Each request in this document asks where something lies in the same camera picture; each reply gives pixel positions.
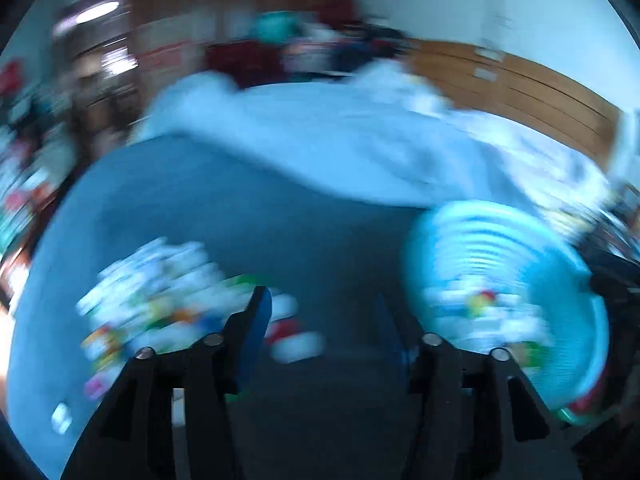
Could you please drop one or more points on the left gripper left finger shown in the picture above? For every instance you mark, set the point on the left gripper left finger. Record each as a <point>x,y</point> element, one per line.
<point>244,334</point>

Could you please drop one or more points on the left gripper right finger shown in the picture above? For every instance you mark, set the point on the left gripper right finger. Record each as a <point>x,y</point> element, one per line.
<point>400,344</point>

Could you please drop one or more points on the red cap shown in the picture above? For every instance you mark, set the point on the red cap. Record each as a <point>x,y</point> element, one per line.
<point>281,329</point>

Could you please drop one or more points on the light blue plastic basin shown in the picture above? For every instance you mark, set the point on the light blue plastic basin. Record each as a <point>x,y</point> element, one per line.
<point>484,275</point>

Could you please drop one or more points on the light blue duvet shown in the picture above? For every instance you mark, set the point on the light blue duvet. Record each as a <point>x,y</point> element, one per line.
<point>383,136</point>

